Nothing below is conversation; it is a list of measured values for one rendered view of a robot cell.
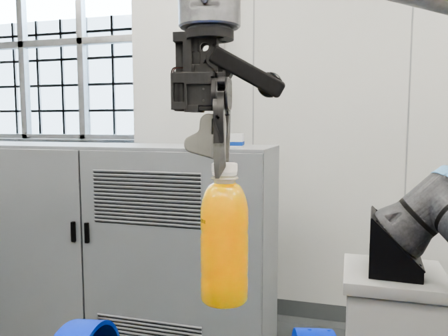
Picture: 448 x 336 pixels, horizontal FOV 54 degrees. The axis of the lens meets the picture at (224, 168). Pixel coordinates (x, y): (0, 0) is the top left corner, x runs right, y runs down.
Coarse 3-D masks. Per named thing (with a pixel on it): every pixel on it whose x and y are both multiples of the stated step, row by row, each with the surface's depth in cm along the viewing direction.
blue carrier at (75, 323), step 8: (72, 320) 78; (80, 320) 78; (88, 320) 79; (96, 320) 79; (104, 320) 79; (64, 328) 74; (72, 328) 74; (80, 328) 74; (88, 328) 74; (96, 328) 75; (104, 328) 84; (112, 328) 84; (296, 328) 76; (304, 328) 76; (312, 328) 76; (320, 328) 77
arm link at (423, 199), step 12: (444, 168) 133; (432, 180) 133; (444, 180) 130; (420, 192) 134; (432, 192) 131; (444, 192) 129; (408, 204) 135; (420, 204) 133; (432, 204) 130; (444, 204) 127; (420, 216) 132; (432, 216) 130; (432, 228) 132
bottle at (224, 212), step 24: (216, 192) 63; (240, 192) 64; (216, 216) 63; (240, 216) 63; (216, 240) 63; (240, 240) 64; (216, 264) 64; (240, 264) 64; (216, 288) 64; (240, 288) 65
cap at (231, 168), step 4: (212, 164) 65; (228, 164) 64; (232, 164) 64; (236, 164) 65; (212, 168) 65; (228, 168) 64; (232, 168) 64; (236, 168) 65; (212, 172) 65; (224, 172) 64; (228, 172) 64; (232, 172) 64; (236, 172) 65; (224, 176) 64
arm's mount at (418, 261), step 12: (372, 216) 137; (372, 228) 134; (372, 240) 134; (384, 240) 133; (372, 252) 135; (384, 252) 133; (396, 252) 132; (372, 264) 135; (384, 264) 134; (396, 264) 133; (408, 264) 132; (420, 264) 132; (372, 276) 135; (384, 276) 134; (396, 276) 133; (408, 276) 132; (420, 276) 131
